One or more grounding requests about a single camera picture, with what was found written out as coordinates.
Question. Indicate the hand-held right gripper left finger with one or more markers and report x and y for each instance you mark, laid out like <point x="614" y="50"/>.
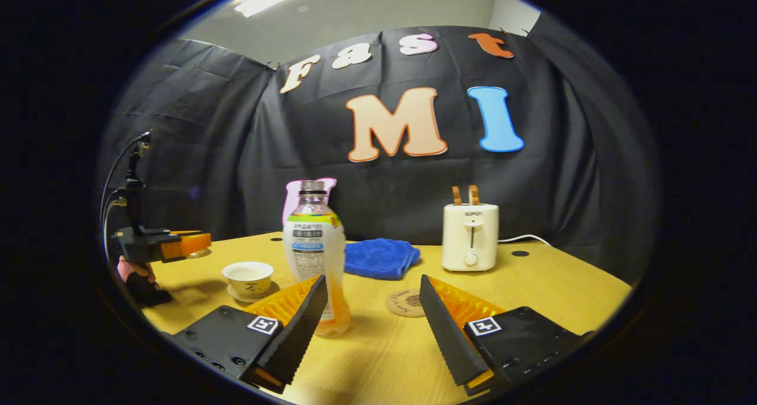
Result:
<point x="295" y="334"/>

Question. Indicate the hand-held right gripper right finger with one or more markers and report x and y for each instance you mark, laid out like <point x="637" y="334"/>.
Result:
<point x="443" y="334"/>

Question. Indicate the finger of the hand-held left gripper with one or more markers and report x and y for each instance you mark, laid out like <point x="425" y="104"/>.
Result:
<point x="186" y="244"/>

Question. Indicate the white ceramic teacup lid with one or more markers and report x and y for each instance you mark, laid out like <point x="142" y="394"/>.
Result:
<point x="201" y="253"/>

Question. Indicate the round wooden coaster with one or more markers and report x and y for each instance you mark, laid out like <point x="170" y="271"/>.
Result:
<point x="405" y="303"/>

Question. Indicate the clear water bottle orange drink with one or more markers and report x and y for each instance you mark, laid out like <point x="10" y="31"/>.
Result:
<point x="313" y="245"/>

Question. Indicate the white ceramic saucer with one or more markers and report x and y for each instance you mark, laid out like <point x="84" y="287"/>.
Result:
<point x="269" y="294"/>

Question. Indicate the black backdrop cloth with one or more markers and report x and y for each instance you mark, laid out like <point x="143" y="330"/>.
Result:
<point x="207" y="156"/>

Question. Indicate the cream toaster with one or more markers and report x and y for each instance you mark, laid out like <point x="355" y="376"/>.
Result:
<point x="470" y="239"/>

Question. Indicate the blue towel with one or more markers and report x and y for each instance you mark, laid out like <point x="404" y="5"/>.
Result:
<point x="378" y="257"/>

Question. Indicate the toast slice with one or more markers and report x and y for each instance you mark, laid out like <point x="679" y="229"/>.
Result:
<point x="456" y="195"/>
<point x="474" y="195"/>

